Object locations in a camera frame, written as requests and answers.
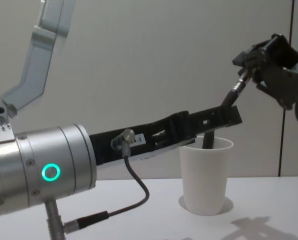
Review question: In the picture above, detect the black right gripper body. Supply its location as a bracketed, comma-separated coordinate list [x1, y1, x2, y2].
[257, 65, 298, 111]

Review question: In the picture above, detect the white table cloth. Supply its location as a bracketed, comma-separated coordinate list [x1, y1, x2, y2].
[0, 175, 298, 240]

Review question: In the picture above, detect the white cup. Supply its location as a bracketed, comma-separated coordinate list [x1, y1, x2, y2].
[179, 135, 234, 216]

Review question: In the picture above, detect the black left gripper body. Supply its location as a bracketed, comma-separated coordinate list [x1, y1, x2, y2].
[89, 110, 190, 167]

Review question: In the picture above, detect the black stick with silver band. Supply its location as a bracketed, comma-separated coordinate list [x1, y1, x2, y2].
[202, 71, 253, 151]

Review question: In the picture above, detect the white curtain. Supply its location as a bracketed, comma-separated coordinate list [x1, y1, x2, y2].
[0, 0, 298, 181]

